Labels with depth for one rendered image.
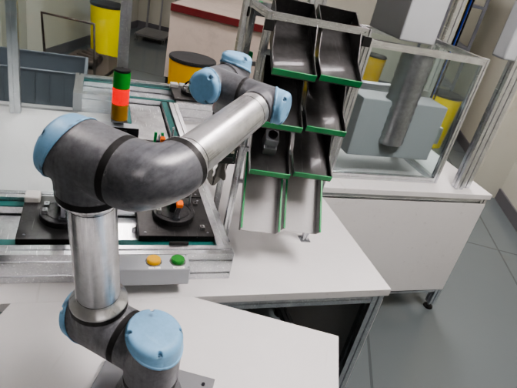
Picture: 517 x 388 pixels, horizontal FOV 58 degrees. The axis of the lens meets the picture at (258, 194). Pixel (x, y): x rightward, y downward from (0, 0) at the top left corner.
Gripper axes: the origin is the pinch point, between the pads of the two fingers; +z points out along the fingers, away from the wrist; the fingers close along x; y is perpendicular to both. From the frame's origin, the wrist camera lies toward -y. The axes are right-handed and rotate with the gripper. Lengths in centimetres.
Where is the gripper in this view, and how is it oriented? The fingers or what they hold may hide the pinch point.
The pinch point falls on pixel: (212, 179)
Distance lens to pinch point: 130.5
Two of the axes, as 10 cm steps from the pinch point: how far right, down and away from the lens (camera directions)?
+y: 2.7, 5.1, -8.2
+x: 9.4, 0.4, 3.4
